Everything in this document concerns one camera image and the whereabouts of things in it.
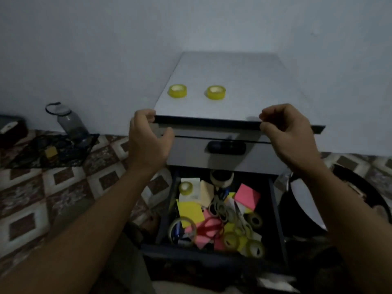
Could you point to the person's right hand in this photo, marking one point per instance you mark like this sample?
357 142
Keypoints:
294 140

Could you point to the person's left hand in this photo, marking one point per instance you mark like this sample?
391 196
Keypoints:
147 146

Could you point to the person's right thumb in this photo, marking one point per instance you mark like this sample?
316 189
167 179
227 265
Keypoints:
267 129

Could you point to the person's left thumb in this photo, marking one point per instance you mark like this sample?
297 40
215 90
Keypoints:
167 139

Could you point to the grey metal drawer cabinet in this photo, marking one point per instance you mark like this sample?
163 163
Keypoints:
245 79

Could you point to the person's left forearm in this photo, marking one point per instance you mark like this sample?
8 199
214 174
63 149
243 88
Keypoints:
79 235

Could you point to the person's right forearm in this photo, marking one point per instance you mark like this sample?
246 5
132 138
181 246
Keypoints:
352 229

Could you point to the grey closed drawer front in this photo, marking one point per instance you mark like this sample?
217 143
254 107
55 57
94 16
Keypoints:
196 154

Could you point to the white sticky note pad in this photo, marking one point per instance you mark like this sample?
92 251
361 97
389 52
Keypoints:
191 180

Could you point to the small yellow tape roll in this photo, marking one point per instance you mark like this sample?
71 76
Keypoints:
186 188

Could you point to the cream sticky note pad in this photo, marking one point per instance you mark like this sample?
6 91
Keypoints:
206 192

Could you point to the large white masking tape roll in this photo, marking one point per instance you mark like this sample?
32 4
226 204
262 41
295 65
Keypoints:
222 179

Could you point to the pink sticky note pad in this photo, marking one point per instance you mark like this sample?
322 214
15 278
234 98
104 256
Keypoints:
247 196

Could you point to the yellow sticky note pad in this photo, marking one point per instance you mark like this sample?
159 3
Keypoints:
190 212

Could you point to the large clear tape roll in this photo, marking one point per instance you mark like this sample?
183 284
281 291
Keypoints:
172 231

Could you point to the dark blue open drawer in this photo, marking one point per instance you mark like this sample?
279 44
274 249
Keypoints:
275 223

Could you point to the grey water bottle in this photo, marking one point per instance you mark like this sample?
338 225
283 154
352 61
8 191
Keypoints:
70 122

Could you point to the pink scissors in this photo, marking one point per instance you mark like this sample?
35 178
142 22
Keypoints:
211 227

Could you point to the loose pink sticky notes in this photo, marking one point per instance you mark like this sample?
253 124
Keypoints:
202 240

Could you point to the small yellow block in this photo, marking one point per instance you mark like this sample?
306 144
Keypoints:
50 152

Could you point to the black patterned bag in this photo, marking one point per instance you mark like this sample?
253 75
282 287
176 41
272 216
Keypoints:
46 150

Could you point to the person's trouser leg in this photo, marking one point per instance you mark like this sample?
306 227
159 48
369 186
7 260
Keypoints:
128 263

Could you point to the white paper sheet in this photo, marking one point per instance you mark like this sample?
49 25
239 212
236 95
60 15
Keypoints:
277 283

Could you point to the black box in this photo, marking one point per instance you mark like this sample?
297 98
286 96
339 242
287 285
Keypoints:
10 131

